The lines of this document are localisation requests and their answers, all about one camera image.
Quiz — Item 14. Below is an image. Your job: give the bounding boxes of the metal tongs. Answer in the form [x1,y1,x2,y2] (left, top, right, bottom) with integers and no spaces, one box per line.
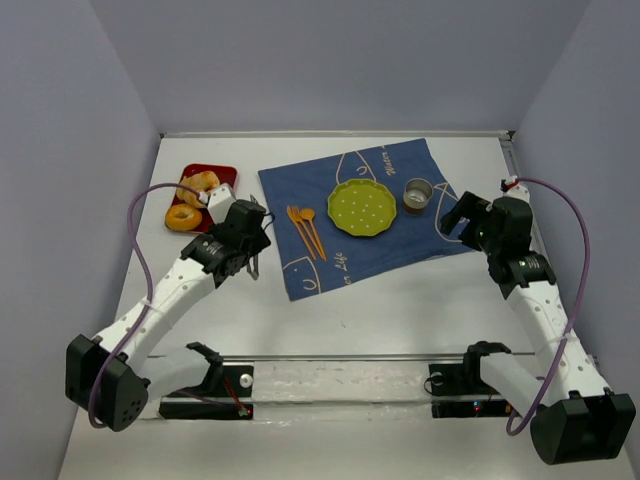
[246,195,266,281]

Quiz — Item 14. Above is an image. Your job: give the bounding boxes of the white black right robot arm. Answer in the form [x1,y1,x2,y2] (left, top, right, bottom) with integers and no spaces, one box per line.
[432,186,636,465]

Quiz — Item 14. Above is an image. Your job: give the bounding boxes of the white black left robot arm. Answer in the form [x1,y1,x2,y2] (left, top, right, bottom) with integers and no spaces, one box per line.
[65,200,270,432]

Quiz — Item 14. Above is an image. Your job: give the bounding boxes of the steel cup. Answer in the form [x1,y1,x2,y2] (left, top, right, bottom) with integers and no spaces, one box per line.
[402,178,433,215]

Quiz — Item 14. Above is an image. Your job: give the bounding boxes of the orange plastic fork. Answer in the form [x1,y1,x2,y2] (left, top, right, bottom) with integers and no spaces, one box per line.
[286,206,316,260]

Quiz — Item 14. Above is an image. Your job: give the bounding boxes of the orange plastic spoon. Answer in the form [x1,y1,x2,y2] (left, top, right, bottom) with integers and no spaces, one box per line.
[300,208,315,223]

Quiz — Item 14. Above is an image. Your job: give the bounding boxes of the green polka-dot plate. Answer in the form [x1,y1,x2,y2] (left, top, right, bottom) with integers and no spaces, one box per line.
[327,179,397,237]

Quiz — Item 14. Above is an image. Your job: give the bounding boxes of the blue fish-print placemat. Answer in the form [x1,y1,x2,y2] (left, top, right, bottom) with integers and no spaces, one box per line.
[258,139,468,301]

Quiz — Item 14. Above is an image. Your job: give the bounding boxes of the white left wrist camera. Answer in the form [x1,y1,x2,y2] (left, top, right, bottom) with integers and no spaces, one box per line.
[206,183,236,224]

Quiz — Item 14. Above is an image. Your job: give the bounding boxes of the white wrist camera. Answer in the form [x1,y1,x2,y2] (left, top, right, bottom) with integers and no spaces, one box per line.
[206,183,236,224]
[500,176,530,203]

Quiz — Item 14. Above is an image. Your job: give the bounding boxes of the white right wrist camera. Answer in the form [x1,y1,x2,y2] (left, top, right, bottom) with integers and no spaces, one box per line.
[500,176,530,203]

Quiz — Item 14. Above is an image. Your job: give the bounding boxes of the yellow ring donut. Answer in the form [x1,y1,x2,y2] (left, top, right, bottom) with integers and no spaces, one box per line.
[165,203,202,232]

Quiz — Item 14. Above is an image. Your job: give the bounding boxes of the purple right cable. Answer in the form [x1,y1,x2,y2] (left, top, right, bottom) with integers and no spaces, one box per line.
[505,177,591,435]

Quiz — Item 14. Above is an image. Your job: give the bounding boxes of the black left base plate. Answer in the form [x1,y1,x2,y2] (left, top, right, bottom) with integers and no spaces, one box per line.
[158,363,254,421]

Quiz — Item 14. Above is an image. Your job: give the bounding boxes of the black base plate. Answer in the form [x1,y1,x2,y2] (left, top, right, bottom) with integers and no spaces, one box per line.
[158,363,254,421]
[423,363,512,419]

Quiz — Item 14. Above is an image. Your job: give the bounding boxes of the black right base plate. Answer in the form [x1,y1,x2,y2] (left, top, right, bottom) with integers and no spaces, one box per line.
[423,363,512,419]

